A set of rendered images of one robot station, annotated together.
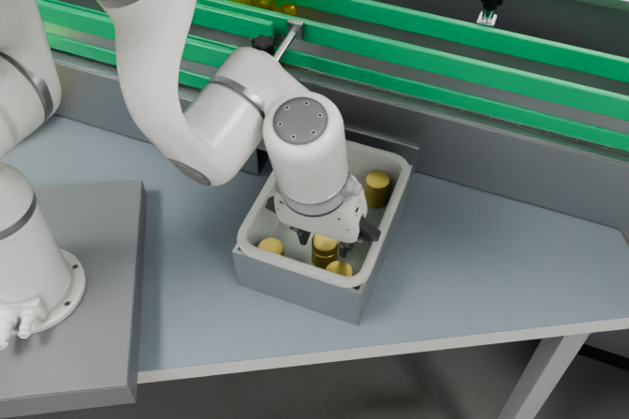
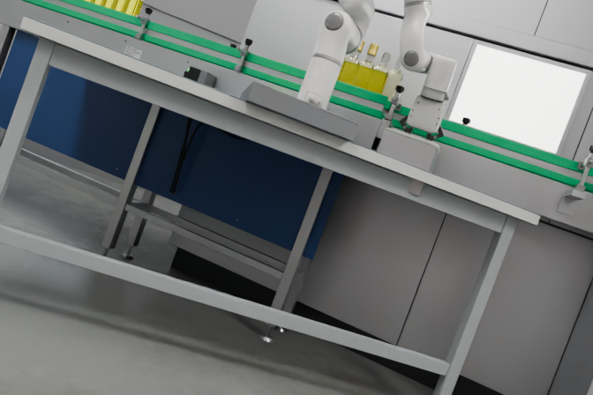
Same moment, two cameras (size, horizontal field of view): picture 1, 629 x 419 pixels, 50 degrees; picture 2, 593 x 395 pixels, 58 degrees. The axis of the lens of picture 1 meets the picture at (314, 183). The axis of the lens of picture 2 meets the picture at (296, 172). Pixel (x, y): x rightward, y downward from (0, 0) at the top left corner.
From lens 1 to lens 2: 1.54 m
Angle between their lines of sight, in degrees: 49
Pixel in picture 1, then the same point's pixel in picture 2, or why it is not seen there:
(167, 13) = (427, 11)
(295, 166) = (445, 63)
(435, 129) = (445, 152)
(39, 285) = (327, 94)
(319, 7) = not seen: hidden behind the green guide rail
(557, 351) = (493, 255)
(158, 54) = (423, 17)
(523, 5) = not seen: hidden behind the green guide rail
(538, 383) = (481, 290)
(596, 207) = (506, 193)
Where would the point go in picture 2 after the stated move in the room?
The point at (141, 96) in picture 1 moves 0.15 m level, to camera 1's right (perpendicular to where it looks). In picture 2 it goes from (414, 25) to (460, 43)
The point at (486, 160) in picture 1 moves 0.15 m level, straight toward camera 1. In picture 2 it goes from (463, 168) to (465, 165)
